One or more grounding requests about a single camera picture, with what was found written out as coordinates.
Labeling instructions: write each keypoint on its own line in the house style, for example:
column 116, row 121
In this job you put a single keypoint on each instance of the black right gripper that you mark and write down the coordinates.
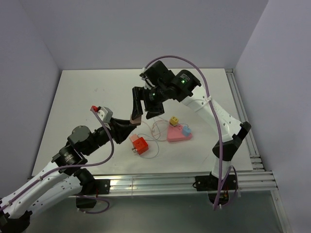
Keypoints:
column 140, row 93

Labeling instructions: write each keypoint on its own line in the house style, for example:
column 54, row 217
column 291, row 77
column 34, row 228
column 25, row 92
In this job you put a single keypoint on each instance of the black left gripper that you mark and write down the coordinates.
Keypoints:
column 120, row 129

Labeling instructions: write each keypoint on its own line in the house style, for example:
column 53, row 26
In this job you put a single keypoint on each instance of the pink charger plug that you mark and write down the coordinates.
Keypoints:
column 133, row 138

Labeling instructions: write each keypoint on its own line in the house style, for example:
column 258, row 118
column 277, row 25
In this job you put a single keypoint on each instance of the red cube adapter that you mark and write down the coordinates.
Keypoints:
column 140, row 146

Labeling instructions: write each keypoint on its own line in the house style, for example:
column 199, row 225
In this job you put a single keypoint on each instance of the yellow charger plug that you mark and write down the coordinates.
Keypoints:
column 174, row 121

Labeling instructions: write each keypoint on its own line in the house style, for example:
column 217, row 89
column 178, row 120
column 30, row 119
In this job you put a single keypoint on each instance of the pink triangular power strip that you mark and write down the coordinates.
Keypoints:
column 174, row 134

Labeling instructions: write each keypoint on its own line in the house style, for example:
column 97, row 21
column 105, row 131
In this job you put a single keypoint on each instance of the blue charger plug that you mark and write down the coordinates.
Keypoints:
column 186, row 131

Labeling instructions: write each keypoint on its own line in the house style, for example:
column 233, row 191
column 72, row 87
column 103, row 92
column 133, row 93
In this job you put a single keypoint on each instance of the brown charger plug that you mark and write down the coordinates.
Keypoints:
column 136, row 122

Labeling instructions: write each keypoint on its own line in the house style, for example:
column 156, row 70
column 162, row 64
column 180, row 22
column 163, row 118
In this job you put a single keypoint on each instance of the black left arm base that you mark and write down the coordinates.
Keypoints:
column 94, row 189

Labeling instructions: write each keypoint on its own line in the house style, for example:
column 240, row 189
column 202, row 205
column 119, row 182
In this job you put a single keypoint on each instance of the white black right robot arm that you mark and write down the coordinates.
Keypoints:
column 188, row 90

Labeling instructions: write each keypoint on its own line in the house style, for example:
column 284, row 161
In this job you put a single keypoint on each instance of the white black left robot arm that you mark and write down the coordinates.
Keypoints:
column 65, row 175

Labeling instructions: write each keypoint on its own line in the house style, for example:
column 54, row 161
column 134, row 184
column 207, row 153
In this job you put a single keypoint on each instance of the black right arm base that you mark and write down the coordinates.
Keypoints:
column 210, row 184

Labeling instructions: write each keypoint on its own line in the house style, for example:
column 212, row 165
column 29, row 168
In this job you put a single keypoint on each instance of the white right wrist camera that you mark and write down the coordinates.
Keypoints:
column 147, row 84

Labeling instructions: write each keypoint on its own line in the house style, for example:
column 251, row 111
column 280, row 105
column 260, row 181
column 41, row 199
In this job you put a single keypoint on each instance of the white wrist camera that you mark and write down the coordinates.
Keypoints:
column 103, row 114
column 147, row 84

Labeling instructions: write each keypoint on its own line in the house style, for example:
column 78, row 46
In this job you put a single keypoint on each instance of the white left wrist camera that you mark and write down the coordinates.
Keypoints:
column 103, row 114

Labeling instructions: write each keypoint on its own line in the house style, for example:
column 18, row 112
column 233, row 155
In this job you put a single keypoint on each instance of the aluminium table frame rail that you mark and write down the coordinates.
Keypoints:
column 174, row 166

